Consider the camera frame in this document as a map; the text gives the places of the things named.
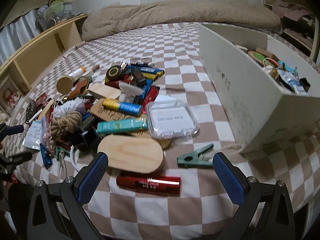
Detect checkered bed sheet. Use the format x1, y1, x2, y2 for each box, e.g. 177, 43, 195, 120
12, 23, 319, 239

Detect green clothes peg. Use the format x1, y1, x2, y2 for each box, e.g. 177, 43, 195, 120
177, 144, 214, 168

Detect oval wooden board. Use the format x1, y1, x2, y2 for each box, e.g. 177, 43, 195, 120
98, 134, 164, 174

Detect dark red metallic lighter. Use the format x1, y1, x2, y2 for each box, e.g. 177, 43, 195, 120
116, 172, 181, 196

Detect teal lighter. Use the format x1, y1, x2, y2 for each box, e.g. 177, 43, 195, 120
96, 118, 148, 134

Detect clear plastic card case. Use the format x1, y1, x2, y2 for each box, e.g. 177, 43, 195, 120
145, 100, 199, 139

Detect yellow and blue thread spool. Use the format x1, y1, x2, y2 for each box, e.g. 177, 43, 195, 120
103, 99, 143, 116

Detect white cardboard shoe box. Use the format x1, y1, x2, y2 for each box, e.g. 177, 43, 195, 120
199, 24, 319, 152

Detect white bottle with wooden cap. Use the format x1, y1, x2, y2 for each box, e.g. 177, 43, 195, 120
56, 67, 86, 94

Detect white medicine sachet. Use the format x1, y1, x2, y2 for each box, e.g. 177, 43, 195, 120
277, 69, 307, 95

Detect round black gold tin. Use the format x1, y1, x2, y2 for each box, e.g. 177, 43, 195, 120
106, 65, 123, 82

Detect red lighter with text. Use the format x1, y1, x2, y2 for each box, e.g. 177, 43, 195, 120
263, 57, 280, 68

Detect round green bear coaster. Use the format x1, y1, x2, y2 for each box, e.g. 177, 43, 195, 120
247, 51, 266, 67

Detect light blue lighter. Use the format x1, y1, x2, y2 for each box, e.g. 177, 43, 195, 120
278, 60, 298, 74

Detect blue box with barcode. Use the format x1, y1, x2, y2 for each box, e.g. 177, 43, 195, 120
127, 65, 165, 77

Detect wooden bedside shelf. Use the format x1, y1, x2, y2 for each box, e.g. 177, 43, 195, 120
1, 14, 87, 94

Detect wardrobe with clothes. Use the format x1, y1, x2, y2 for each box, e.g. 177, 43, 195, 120
263, 0, 319, 64

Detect beige quilted duvet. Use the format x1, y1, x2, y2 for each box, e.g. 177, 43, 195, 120
81, 1, 282, 42

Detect clear plastic storage bin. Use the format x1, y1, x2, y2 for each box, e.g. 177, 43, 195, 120
35, 0, 77, 31

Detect coiled brown rope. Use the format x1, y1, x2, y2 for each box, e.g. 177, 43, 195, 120
49, 111, 83, 140

